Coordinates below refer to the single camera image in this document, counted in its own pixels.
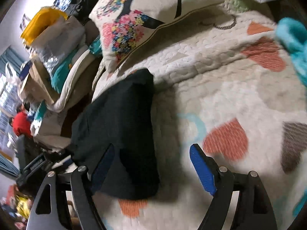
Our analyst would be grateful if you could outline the clear plastic bag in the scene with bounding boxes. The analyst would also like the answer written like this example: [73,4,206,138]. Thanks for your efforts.
[31,16,85,76]

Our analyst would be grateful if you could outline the teal package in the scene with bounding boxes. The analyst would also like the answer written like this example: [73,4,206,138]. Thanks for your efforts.
[89,36,102,57]

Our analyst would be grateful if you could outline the yellow bag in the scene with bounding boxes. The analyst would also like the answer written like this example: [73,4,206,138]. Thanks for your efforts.
[20,7,68,46]

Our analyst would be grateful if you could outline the person in red shirt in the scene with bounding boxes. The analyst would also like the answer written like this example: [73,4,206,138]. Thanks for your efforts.
[9,103,33,138]

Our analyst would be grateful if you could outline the folded beige quilt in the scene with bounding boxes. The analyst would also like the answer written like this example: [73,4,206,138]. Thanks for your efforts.
[47,49,102,113]

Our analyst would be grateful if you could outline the teal folded cloth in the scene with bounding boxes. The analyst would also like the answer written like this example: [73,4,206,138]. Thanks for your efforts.
[51,49,78,94]

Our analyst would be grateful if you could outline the patchwork quilted bedspread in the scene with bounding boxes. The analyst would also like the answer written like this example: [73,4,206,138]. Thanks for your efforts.
[94,0,306,229]

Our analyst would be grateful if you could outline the brown cardboard box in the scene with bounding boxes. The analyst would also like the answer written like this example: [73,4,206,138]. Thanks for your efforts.
[18,56,59,105]

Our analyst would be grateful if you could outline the floral print cushion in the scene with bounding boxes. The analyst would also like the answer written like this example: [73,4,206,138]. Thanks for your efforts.
[89,0,224,73]

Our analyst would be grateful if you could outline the black pants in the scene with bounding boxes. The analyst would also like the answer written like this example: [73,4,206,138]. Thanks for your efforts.
[68,69,159,200]

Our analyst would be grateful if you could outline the turquoise fleece blanket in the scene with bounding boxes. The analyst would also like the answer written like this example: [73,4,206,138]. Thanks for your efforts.
[275,17,307,86]

